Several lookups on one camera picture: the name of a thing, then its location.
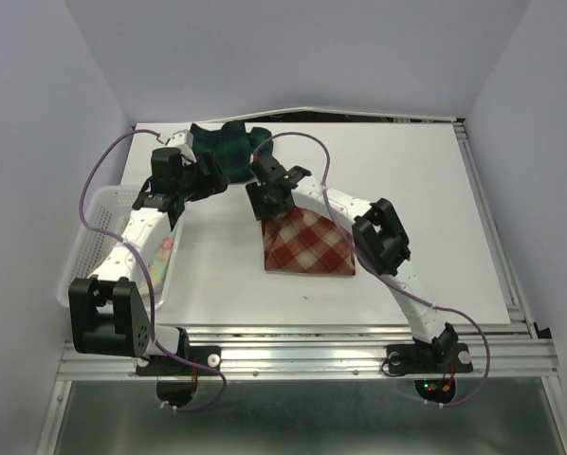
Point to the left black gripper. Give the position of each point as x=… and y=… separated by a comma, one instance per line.
x=209, y=185

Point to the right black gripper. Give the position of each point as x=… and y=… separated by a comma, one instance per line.
x=260, y=209

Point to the green plaid skirt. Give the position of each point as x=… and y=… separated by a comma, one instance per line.
x=231, y=146

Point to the red plaid skirt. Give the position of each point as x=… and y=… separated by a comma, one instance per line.
x=303, y=242

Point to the pastel floral skirt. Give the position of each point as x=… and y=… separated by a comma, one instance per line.
x=159, y=267

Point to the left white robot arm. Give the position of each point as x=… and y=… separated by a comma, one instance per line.
x=113, y=310

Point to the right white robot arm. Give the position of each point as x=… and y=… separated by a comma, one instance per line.
x=381, y=243

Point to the white plastic basket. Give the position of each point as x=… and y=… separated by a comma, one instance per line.
x=93, y=253

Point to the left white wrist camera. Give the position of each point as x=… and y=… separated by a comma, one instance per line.
x=182, y=141

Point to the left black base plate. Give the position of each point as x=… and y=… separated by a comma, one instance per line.
x=161, y=365

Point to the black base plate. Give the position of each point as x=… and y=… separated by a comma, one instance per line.
x=161, y=365
x=405, y=359

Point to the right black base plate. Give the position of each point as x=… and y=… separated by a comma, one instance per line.
x=405, y=359

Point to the aluminium frame rail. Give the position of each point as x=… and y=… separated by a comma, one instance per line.
x=356, y=352

